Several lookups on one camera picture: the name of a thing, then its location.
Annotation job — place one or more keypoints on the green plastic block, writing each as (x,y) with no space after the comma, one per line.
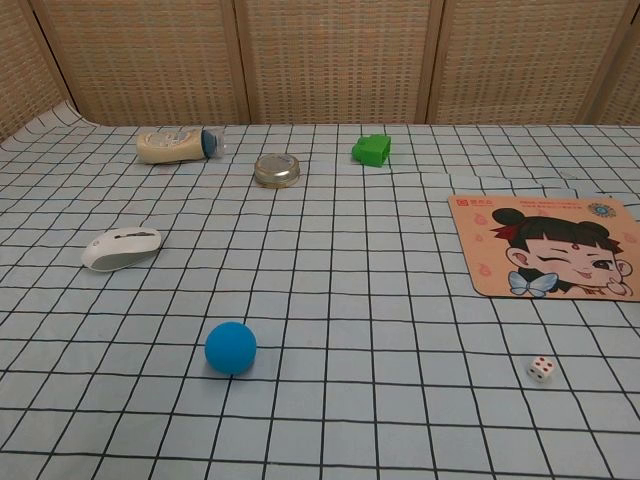
(371,151)

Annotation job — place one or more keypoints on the white computer mouse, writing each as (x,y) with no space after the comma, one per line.
(117,247)

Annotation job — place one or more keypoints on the cartoon girl mouse pad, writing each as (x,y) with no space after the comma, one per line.
(545,240)

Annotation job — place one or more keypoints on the blue checked tablecloth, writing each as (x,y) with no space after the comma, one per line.
(350,250)

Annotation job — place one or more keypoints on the blue ball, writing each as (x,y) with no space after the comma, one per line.
(231,348)

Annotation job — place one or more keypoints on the round metal tin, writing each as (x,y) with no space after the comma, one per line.
(277,171)

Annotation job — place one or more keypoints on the cream squeeze bottle blue cap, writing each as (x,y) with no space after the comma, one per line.
(167,146)

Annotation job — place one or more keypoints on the white die red dots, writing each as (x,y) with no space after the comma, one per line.
(541,371)

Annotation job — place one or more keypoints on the woven folding screen panel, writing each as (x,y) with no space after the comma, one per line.
(145,55)
(20,65)
(525,55)
(627,75)
(340,55)

